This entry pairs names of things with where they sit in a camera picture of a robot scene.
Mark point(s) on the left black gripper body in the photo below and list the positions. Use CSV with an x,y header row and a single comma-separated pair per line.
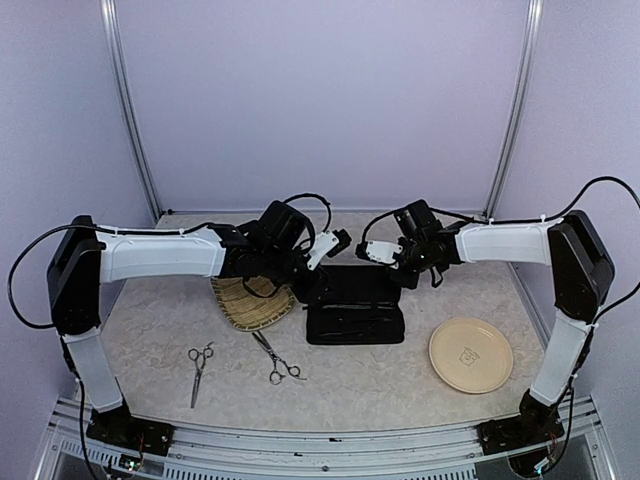
x,y
278,268

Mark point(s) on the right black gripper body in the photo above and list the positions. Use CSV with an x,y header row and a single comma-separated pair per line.
x,y
418,261

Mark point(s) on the black zippered tool case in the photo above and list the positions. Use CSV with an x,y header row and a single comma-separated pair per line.
x,y
358,306

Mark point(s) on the silver thinning scissors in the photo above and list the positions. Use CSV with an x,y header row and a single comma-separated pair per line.
x,y
280,368

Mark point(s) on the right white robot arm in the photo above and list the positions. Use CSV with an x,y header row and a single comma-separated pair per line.
x,y
580,269

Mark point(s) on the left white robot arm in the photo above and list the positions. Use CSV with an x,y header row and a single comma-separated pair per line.
x,y
90,256

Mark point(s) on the woven bamboo tray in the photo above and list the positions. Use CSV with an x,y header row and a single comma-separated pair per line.
x,y
247,312

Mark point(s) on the beige round plate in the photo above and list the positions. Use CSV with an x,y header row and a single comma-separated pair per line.
x,y
470,355

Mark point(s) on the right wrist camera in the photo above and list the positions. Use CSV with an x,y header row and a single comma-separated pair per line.
x,y
380,252

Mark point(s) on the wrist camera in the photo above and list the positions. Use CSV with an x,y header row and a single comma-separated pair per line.
x,y
380,252
327,244

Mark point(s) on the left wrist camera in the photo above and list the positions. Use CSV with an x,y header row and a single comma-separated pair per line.
x,y
327,244

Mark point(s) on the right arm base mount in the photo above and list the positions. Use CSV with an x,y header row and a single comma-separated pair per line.
x,y
534,423

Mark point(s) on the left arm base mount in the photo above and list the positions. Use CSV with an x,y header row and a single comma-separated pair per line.
x,y
121,429

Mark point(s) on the right aluminium frame post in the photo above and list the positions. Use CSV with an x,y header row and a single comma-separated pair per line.
x,y
516,111

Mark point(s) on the aluminium frame post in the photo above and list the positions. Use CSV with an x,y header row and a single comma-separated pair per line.
x,y
516,111
117,58

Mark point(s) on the front aluminium rail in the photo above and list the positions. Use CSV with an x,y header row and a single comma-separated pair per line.
x,y
455,451

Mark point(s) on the left aluminium frame post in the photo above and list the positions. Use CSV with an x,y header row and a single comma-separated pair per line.
x,y
117,58

